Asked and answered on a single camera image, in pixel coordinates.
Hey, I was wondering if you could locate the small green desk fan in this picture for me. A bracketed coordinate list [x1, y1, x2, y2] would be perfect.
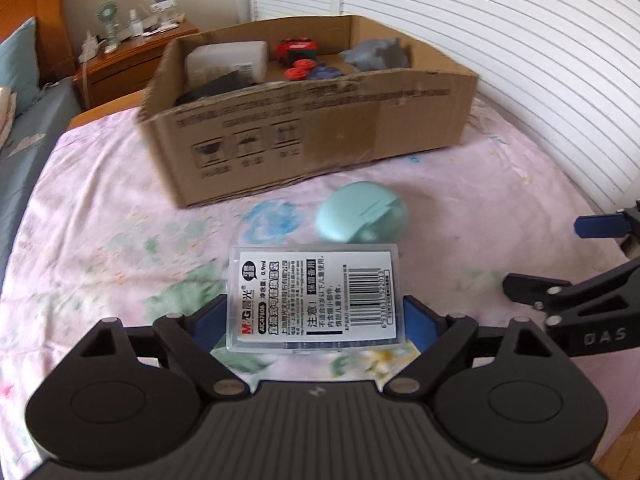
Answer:
[97, 2, 122, 54]

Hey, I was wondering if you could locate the grey-blue bed sheet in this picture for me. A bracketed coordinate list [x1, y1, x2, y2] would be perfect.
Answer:
[0, 80, 85, 288]

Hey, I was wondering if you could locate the teal pillow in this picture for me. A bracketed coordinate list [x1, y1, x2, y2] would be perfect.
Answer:
[0, 16, 42, 119]

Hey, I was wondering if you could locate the grey cloth lump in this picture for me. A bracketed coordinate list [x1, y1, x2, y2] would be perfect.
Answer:
[339, 37, 412, 74]

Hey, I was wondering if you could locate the wooden nightstand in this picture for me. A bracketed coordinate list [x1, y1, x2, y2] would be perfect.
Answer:
[74, 19, 200, 110]

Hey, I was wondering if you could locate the wooden bed frame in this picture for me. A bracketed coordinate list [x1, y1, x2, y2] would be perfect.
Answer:
[67, 91, 147, 131]

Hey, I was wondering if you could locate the black case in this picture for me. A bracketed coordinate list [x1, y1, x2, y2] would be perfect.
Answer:
[175, 71, 264, 107]

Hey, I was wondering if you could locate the white rectangular box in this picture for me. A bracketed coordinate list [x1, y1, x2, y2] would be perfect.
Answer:
[185, 41, 270, 89]

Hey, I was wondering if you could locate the wooden headboard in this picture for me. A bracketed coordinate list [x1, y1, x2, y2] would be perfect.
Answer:
[0, 0, 77, 87]

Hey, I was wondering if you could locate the pink floral bed sheet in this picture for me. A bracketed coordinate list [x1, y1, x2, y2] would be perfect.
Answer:
[0, 95, 640, 480]

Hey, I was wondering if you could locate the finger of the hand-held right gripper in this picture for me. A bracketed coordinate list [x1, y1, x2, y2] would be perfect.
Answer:
[574, 200, 640, 241]
[501, 257, 640, 311]

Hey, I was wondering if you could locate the clear plastic box white label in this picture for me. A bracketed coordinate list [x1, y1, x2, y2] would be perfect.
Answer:
[225, 242, 405, 354]

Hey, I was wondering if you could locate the pale pink pillow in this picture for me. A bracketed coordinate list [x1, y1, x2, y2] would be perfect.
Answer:
[0, 85, 16, 147]

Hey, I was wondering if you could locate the teal oval case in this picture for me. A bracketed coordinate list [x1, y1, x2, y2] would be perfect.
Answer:
[316, 181, 410, 244]

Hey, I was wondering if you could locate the cardboard box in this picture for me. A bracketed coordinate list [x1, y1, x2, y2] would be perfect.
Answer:
[137, 14, 481, 209]

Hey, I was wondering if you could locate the blue and red toy car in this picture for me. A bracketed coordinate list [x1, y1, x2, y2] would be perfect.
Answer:
[284, 59, 347, 82]

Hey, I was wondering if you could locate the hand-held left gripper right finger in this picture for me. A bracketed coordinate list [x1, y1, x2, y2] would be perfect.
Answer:
[382, 295, 573, 403]

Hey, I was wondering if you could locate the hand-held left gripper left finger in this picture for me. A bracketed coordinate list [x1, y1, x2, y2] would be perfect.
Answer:
[74, 294, 246, 402]

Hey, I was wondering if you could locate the white louvered closet door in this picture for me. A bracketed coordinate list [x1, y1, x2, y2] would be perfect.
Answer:
[248, 0, 640, 212]

